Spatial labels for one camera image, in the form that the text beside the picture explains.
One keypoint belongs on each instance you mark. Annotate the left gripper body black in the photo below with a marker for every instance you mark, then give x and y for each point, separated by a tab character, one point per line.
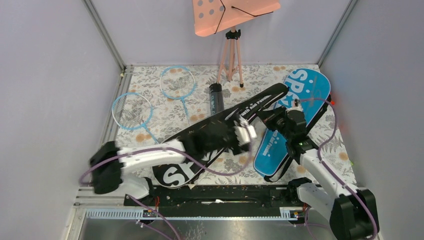
230	140

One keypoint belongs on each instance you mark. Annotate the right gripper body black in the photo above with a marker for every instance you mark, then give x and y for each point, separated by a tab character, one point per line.
277	120

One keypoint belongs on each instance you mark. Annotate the black sport racket bag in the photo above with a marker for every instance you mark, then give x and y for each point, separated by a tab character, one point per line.
179	174

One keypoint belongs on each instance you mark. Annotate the blue racket bag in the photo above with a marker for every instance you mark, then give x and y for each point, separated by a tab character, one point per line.
276	152

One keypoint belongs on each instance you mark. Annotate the black shuttlecock tube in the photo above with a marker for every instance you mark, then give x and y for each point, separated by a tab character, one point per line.
216	98

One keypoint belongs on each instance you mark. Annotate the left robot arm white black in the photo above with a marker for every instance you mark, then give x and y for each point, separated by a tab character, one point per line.
111	167

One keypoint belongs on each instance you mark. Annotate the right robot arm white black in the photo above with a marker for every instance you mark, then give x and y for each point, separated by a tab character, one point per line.
351	212

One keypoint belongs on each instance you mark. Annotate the blue racket white grip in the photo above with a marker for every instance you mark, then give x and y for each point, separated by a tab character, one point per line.
177	83

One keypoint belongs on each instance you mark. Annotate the floral table mat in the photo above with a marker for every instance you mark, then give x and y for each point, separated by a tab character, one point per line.
239	170

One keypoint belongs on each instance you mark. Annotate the blue racket lower left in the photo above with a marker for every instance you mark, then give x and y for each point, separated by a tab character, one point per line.
142	124

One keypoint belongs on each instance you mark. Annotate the pink music stand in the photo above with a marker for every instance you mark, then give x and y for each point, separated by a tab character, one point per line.
213	16

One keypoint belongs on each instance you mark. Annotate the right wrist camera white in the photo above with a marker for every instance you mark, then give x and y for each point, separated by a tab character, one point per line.
297	105

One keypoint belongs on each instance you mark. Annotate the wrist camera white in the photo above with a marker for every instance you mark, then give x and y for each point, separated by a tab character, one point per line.
245	134
297	105

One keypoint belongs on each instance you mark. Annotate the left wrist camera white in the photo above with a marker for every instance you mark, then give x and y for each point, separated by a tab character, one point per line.
245	134

